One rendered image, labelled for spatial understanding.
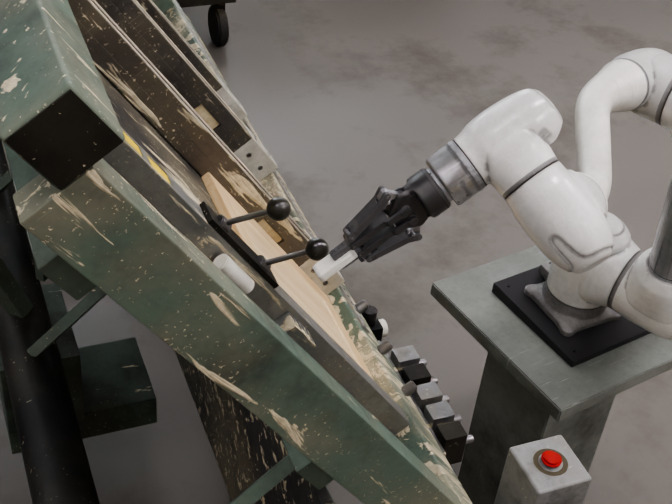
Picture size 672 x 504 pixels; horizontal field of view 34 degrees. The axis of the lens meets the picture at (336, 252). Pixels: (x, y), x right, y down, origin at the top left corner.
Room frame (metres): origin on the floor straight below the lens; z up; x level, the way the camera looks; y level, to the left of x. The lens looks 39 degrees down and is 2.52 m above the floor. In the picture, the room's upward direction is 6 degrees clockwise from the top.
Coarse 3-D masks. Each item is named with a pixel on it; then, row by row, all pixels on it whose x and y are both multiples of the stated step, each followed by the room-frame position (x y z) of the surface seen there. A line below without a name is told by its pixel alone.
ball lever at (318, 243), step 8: (312, 240) 1.37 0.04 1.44; (320, 240) 1.37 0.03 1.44; (312, 248) 1.36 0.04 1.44; (320, 248) 1.36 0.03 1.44; (328, 248) 1.37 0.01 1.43; (256, 256) 1.39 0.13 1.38; (280, 256) 1.38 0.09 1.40; (288, 256) 1.38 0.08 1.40; (296, 256) 1.37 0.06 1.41; (312, 256) 1.36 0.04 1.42; (320, 256) 1.36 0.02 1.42; (264, 264) 1.38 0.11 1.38
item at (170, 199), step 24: (120, 144) 1.27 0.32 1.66; (120, 168) 1.27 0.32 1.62; (144, 168) 1.28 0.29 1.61; (144, 192) 1.28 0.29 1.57; (168, 192) 1.30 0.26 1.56; (168, 216) 1.29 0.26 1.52; (192, 216) 1.31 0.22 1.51; (192, 240) 1.31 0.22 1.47; (216, 240) 1.33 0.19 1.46; (240, 264) 1.34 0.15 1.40; (264, 288) 1.36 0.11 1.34; (312, 336) 1.40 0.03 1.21; (336, 360) 1.43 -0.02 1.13; (360, 384) 1.45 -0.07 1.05; (384, 408) 1.47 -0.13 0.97
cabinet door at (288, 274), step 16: (208, 176) 1.74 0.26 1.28; (208, 192) 1.70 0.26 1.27; (224, 192) 1.74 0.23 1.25; (224, 208) 1.64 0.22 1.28; (240, 208) 1.76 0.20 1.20; (240, 224) 1.64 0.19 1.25; (256, 224) 1.78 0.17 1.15; (256, 240) 1.67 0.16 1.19; (272, 240) 1.80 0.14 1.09; (272, 256) 1.69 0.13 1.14; (272, 272) 1.58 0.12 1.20; (288, 272) 1.71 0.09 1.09; (304, 272) 1.85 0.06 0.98; (288, 288) 1.59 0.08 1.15; (304, 288) 1.73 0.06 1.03; (304, 304) 1.61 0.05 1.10; (320, 304) 1.75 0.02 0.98; (320, 320) 1.63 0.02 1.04; (336, 320) 1.76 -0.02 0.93; (336, 336) 1.64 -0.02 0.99; (352, 352) 1.65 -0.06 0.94
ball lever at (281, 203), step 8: (272, 200) 1.34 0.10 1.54; (280, 200) 1.34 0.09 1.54; (272, 208) 1.33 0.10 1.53; (280, 208) 1.33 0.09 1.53; (288, 208) 1.33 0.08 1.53; (216, 216) 1.36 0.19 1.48; (224, 216) 1.36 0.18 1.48; (240, 216) 1.35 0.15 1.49; (248, 216) 1.35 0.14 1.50; (256, 216) 1.34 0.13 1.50; (272, 216) 1.32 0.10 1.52; (280, 216) 1.32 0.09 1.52; (224, 224) 1.35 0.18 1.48; (232, 224) 1.35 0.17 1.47
